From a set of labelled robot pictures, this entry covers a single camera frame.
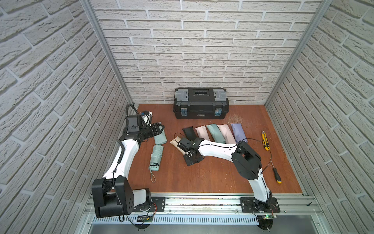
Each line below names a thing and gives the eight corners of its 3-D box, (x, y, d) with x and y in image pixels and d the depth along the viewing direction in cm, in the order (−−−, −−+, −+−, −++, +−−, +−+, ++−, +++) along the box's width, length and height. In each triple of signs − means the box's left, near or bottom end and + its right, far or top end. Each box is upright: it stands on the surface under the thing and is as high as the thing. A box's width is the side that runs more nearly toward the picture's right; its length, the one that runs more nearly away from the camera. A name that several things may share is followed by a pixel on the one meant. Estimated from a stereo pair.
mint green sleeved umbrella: (217, 145, 97) (217, 143, 95) (206, 126, 107) (206, 124, 105) (225, 142, 99) (226, 140, 97) (214, 123, 109) (215, 122, 107)
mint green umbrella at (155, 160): (147, 182, 83) (145, 180, 79) (154, 148, 96) (152, 145, 93) (159, 182, 83) (157, 180, 79) (163, 148, 96) (162, 145, 93)
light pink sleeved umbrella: (226, 145, 98) (227, 142, 95) (218, 127, 108) (219, 124, 105) (235, 143, 99) (236, 140, 96) (226, 125, 109) (227, 122, 106)
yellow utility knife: (264, 150, 96) (265, 149, 95) (259, 131, 106) (260, 130, 104) (269, 151, 96) (270, 149, 94) (263, 132, 106) (265, 130, 104)
